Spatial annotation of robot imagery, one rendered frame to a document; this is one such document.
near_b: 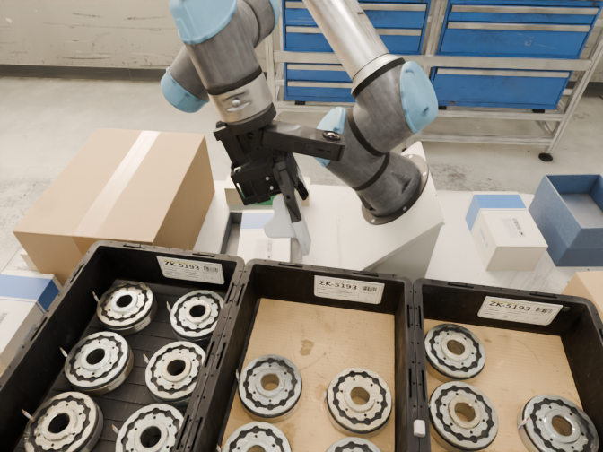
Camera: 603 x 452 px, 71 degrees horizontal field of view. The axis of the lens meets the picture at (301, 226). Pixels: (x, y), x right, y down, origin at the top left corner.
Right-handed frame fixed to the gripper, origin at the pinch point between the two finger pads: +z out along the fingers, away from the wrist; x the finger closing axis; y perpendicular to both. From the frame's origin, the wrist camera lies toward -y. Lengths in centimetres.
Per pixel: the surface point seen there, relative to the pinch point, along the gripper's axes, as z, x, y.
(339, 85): 40, -181, -10
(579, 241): 42, -23, -53
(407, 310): 19.1, 4.8, -10.9
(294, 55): 16, -178, 8
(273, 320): 19.2, -0.5, 13.7
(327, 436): 25.1, 20.2, 6.2
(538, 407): 32.5, 18.0, -25.9
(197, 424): 10.2, 23.4, 20.1
